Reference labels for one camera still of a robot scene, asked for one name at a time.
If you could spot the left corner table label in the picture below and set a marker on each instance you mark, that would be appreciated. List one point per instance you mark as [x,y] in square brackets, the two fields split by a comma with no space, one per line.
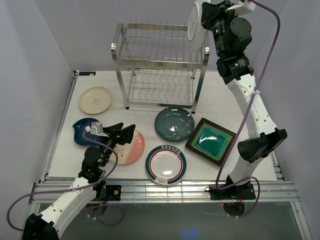
[87,73]

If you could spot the cream and pink plate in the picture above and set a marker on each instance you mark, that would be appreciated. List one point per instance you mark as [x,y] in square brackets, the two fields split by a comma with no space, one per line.
[130,152]

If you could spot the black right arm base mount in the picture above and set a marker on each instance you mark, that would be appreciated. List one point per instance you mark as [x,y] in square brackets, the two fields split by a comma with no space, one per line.
[234,193]

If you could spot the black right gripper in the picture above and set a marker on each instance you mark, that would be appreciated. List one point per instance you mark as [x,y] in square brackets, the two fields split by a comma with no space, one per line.
[212,12]

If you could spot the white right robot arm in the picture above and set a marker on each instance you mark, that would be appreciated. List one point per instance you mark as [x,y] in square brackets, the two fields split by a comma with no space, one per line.
[231,35]

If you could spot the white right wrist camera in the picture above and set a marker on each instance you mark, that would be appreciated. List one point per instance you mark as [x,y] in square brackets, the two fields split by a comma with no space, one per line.
[242,8]

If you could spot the dark teal floral plate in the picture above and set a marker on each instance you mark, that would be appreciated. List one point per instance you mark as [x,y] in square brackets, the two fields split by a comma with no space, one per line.
[174,124]

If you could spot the white plate green red rim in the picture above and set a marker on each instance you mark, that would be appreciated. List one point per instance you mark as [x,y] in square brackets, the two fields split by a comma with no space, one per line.
[166,165]

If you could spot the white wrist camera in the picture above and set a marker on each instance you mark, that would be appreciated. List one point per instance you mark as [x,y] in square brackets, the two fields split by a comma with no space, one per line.
[242,8]
[96,128]

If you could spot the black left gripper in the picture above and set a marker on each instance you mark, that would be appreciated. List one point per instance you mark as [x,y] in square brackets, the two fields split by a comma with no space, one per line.
[125,134]

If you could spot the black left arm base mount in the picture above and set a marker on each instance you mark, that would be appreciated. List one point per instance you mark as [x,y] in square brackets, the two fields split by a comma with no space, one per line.
[111,193]

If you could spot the green square plate dark rim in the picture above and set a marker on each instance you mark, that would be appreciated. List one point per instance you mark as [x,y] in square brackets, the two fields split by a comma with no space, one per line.
[210,141]

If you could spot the red and teal floral plate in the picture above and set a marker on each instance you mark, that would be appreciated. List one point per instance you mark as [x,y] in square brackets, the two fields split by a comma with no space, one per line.
[195,32]

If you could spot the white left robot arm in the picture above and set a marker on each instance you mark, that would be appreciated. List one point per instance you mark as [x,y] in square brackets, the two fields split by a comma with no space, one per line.
[51,223]

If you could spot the two-tier steel dish rack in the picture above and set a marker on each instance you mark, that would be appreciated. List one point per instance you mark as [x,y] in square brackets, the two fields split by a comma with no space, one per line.
[155,65]

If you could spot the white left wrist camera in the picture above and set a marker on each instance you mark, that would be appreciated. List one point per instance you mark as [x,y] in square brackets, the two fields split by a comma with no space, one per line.
[96,128]

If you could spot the cream round plate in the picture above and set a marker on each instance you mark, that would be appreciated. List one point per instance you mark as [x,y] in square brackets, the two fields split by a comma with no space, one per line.
[95,100]

